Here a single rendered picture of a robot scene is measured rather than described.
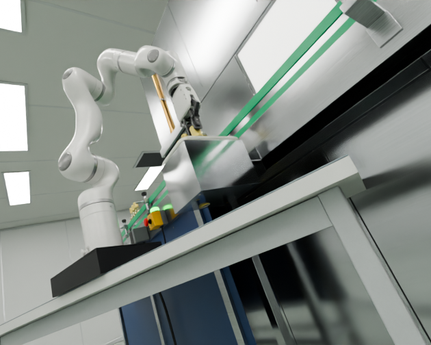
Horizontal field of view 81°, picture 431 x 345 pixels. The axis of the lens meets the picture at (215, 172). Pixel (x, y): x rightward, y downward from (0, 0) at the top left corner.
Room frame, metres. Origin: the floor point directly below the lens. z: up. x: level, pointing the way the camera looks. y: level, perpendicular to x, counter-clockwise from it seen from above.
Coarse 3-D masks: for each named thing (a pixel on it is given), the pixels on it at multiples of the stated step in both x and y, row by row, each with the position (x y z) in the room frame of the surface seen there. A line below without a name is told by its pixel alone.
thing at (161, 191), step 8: (160, 184) 1.21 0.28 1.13; (160, 192) 1.23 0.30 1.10; (152, 200) 1.32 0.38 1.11; (160, 200) 1.24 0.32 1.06; (144, 208) 1.42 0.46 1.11; (136, 216) 1.54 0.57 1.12; (144, 216) 1.44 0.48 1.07; (128, 224) 1.69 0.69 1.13; (136, 224) 1.58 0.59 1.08; (128, 232) 1.73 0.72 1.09
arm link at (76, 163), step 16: (64, 80) 0.78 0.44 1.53; (80, 80) 0.79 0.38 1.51; (96, 80) 0.86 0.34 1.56; (80, 96) 0.81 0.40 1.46; (96, 96) 0.89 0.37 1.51; (80, 112) 0.83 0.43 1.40; (96, 112) 0.86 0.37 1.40; (80, 128) 0.83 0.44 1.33; (96, 128) 0.86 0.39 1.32; (80, 144) 0.79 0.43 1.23; (64, 160) 0.77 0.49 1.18; (80, 160) 0.79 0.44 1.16; (96, 160) 0.85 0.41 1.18; (64, 176) 0.81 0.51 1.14; (80, 176) 0.82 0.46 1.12
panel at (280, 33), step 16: (288, 0) 0.71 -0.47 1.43; (304, 0) 0.68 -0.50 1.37; (320, 0) 0.65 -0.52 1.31; (272, 16) 0.77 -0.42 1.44; (288, 16) 0.73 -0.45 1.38; (304, 16) 0.70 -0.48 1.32; (320, 16) 0.67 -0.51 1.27; (256, 32) 0.83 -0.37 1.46; (272, 32) 0.79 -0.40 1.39; (288, 32) 0.75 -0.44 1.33; (304, 32) 0.72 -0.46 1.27; (256, 48) 0.86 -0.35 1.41; (272, 48) 0.81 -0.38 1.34; (288, 48) 0.77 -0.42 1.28; (256, 64) 0.89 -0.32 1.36; (272, 64) 0.84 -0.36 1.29; (256, 80) 0.91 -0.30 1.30
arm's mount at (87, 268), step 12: (96, 252) 0.70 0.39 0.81; (108, 252) 0.73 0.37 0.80; (120, 252) 0.77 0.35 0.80; (132, 252) 0.81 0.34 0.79; (144, 252) 0.85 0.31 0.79; (72, 264) 0.75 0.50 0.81; (84, 264) 0.73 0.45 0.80; (96, 264) 0.70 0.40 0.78; (108, 264) 0.72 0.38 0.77; (120, 264) 0.76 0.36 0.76; (60, 276) 0.79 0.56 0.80; (72, 276) 0.76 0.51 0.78; (84, 276) 0.73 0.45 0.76; (96, 276) 0.71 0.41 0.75; (60, 288) 0.79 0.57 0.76; (72, 288) 0.77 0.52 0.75
